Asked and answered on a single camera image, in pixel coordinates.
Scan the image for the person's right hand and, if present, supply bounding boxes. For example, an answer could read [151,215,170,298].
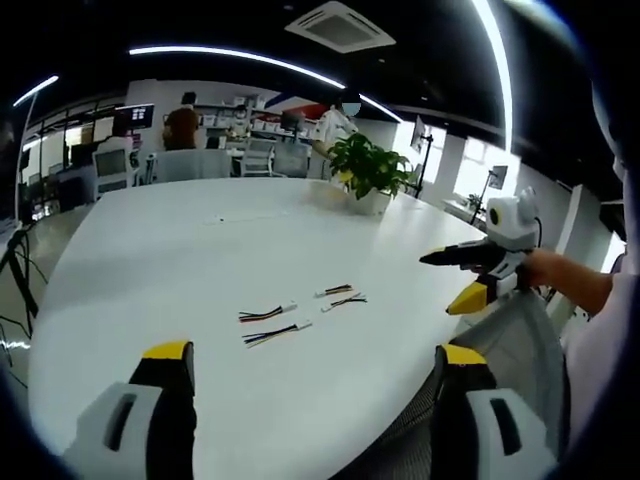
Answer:
[518,249,557,292]

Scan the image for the long ceiling light strip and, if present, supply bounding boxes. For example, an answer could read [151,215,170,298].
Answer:
[128,45,404,124]
[470,0,516,154]
[11,74,61,108]

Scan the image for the green potted plant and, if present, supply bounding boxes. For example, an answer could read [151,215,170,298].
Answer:
[326,131,417,217]

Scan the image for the grey mesh office chair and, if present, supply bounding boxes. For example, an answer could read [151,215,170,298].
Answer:
[359,288,572,480]

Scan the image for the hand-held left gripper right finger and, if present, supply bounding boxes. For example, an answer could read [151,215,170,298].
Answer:
[430,343,559,480]

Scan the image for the JST connector cable yellow black wires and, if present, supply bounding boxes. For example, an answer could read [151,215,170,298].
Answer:
[241,319,314,350]

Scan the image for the white office chair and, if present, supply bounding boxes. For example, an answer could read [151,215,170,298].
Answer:
[91,147,141,195]
[238,136,277,178]

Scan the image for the short JST connector cable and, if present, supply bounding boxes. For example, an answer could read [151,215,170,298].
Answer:
[313,283,354,300]

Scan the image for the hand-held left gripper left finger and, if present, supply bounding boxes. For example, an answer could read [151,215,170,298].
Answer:
[61,340,198,480]

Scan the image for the JST connector cable orange wires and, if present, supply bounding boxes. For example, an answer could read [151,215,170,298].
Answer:
[238,299,299,324]

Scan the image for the black tripod stand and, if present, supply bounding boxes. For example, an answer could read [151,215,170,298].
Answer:
[0,223,42,337]

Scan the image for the person's light shirt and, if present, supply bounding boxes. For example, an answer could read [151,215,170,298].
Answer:
[562,252,640,469]

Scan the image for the JST connector cable dark wires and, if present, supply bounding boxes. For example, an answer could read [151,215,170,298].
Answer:
[319,293,369,314]

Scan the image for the wall display screen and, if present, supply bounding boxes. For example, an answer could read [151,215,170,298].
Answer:
[128,103,156,131]

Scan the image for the ceiling air conditioner vent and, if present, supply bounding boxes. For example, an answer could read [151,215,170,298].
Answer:
[284,0,397,55]

